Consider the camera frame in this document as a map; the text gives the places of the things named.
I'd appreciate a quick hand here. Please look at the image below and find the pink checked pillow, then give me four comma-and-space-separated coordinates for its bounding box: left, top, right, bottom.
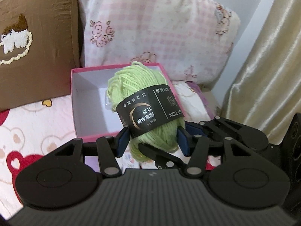
78, 0, 240, 84

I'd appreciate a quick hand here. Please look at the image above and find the bear print blanket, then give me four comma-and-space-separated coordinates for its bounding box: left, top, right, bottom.
1, 82, 220, 219

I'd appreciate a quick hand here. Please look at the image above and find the pink cardboard box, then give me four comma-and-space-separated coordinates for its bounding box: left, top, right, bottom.
71, 63, 183, 142

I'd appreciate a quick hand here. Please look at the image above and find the gold curtain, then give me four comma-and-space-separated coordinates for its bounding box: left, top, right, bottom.
222, 0, 300, 144

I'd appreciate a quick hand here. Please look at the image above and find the green yarn ball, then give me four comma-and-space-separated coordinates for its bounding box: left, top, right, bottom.
107, 61, 185, 162

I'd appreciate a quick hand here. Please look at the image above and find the brown pillow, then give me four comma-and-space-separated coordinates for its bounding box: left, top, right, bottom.
1, 0, 80, 110

